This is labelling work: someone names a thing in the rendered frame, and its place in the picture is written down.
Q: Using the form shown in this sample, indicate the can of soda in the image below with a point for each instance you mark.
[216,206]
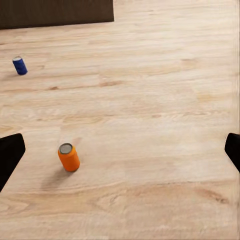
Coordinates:
[20,65]
[69,157]

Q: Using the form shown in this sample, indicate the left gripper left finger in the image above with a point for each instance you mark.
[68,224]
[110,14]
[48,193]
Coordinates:
[12,149]

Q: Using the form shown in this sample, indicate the cabinet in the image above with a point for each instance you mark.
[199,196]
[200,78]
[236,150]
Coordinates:
[16,14]

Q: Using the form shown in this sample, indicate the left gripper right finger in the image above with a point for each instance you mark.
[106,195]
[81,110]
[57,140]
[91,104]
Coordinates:
[232,148]

